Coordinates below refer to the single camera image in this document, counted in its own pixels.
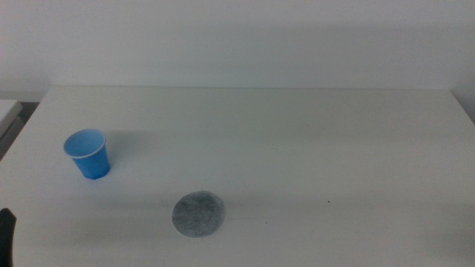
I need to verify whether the blue plastic cup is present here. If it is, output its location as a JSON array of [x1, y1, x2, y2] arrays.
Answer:
[[62, 128, 111, 181]]

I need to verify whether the round grey cup mat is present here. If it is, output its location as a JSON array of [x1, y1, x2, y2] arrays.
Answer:
[[171, 190, 226, 239]]

